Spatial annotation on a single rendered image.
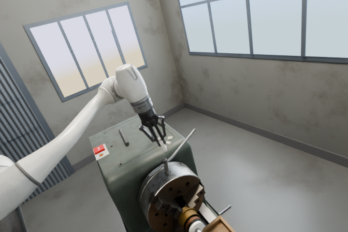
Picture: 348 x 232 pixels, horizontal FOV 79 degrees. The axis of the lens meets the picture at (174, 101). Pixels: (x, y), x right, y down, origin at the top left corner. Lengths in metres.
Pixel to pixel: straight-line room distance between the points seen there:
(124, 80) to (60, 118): 2.56
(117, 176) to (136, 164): 0.11
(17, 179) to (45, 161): 0.08
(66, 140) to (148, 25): 3.07
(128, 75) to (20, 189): 0.50
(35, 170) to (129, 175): 0.47
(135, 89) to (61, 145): 0.33
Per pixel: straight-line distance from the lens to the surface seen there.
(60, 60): 3.21
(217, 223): 1.26
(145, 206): 1.07
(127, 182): 1.12
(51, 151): 0.79
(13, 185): 0.78
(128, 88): 0.87
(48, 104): 3.30
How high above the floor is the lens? 1.93
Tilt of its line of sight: 24 degrees down
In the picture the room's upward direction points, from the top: 15 degrees counter-clockwise
